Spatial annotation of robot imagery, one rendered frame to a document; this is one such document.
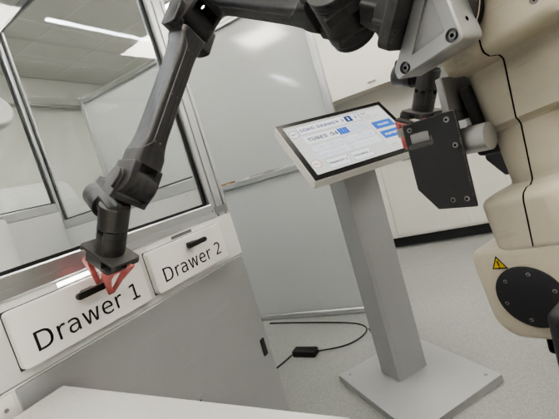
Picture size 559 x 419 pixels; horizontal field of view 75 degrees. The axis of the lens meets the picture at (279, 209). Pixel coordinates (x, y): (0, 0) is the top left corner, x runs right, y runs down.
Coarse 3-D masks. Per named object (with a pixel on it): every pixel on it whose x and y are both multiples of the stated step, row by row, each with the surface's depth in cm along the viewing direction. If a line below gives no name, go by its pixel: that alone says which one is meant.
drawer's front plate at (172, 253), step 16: (176, 240) 99; (208, 240) 109; (144, 256) 90; (160, 256) 93; (176, 256) 98; (192, 256) 102; (224, 256) 114; (160, 272) 92; (192, 272) 101; (160, 288) 91
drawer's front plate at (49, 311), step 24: (72, 288) 73; (120, 288) 82; (144, 288) 87; (24, 312) 66; (48, 312) 69; (72, 312) 73; (120, 312) 81; (24, 336) 65; (48, 336) 68; (72, 336) 72; (24, 360) 64
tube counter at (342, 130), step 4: (352, 124) 148; (356, 124) 149; (360, 124) 149; (364, 124) 149; (336, 128) 146; (340, 128) 146; (344, 128) 146; (348, 128) 146; (352, 128) 147; (356, 128) 147; (360, 128) 147; (364, 128) 148; (332, 132) 144; (336, 132) 144; (340, 132) 144; (344, 132) 145; (348, 132) 145; (332, 136) 142
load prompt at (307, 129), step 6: (348, 114) 152; (354, 114) 153; (324, 120) 148; (330, 120) 149; (336, 120) 149; (342, 120) 149; (348, 120) 150; (354, 120) 150; (300, 126) 144; (306, 126) 144; (312, 126) 145; (318, 126) 145; (324, 126) 145; (330, 126) 146; (300, 132) 142; (306, 132) 142; (312, 132) 142
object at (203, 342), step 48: (192, 288) 102; (240, 288) 120; (144, 336) 87; (192, 336) 99; (240, 336) 116; (48, 384) 68; (96, 384) 76; (144, 384) 84; (192, 384) 96; (240, 384) 111
